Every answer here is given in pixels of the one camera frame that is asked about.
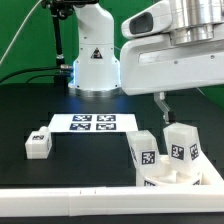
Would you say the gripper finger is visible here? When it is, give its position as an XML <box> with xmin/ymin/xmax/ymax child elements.
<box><xmin>154</xmin><ymin>92</ymin><xmax>171</xmax><ymax>124</ymax></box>

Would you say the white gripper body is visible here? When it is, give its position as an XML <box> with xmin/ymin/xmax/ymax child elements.
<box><xmin>120</xmin><ymin>35</ymin><xmax>224</xmax><ymax>95</ymax></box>

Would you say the white round stool seat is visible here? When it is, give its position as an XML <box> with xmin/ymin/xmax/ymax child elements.
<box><xmin>136</xmin><ymin>155</ymin><xmax>202</xmax><ymax>186</ymax></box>

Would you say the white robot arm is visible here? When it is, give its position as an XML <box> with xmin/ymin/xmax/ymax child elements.
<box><xmin>69</xmin><ymin>0</ymin><xmax>224</xmax><ymax>123</ymax></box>

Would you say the white marker sheet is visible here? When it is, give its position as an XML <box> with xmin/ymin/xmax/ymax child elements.
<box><xmin>48</xmin><ymin>114</ymin><xmax>138</xmax><ymax>133</ymax></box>

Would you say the white L-shaped fence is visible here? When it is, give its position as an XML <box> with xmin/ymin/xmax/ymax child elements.
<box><xmin>0</xmin><ymin>157</ymin><xmax>224</xmax><ymax>217</ymax></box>

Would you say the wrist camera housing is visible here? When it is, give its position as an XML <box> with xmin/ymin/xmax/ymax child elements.
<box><xmin>121</xmin><ymin>0</ymin><xmax>172</xmax><ymax>39</ymax></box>

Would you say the black cable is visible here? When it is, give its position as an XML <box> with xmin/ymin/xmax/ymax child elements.
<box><xmin>0</xmin><ymin>65</ymin><xmax>73</xmax><ymax>85</ymax></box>

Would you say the black camera stand pole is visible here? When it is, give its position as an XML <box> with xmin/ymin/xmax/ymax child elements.
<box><xmin>41</xmin><ymin>0</ymin><xmax>99</xmax><ymax>85</ymax></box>

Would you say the white cable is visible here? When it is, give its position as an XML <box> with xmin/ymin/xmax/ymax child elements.
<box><xmin>0</xmin><ymin>0</ymin><xmax>43</xmax><ymax>66</ymax></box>

